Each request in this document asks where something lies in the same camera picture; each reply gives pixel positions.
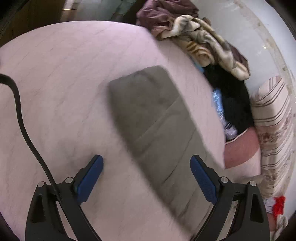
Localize pink rolled bolster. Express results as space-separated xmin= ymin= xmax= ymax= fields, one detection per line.
xmin=224 ymin=127 xmax=260 ymax=169

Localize striped floral pillow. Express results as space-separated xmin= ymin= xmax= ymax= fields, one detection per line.
xmin=251 ymin=76 xmax=293 ymax=197

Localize pink quilted bed cover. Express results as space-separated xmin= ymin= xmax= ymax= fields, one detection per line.
xmin=1 ymin=21 xmax=224 ymax=240

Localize beige brown patterned blanket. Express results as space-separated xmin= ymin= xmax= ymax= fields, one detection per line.
xmin=137 ymin=1 xmax=250 ymax=81

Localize olive green quilted jacket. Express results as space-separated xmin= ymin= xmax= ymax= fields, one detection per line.
xmin=108 ymin=66 xmax=222 ymax=233

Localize black cable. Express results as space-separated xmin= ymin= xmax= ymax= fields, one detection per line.
xmin=0 ymin=73 xmax=61 ymax=202

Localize red cloth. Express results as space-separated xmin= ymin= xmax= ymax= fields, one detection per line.
xmin=273 ymin=196 xmax=285 ymax=217

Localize black garment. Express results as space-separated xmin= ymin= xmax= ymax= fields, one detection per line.
xmin=204 ymin=65 xmax=254 ymax=136

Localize blue plastic bag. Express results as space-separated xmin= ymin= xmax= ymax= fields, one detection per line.
xmin=212 ymin=89 xmax=238 ymax=141

